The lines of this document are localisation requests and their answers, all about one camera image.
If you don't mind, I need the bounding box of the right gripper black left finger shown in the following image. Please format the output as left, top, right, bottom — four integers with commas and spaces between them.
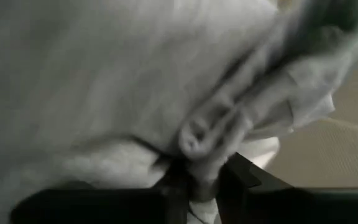
154, 155, 193, 224

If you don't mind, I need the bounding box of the large white fabric bin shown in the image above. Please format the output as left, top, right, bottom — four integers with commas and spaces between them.
264, 43, 358, 189

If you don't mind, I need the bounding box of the light grey garment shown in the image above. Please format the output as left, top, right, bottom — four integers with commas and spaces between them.
0, 0, 358, 224

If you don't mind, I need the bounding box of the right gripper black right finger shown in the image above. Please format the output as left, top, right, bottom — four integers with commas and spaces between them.
216, 152, 307, 224

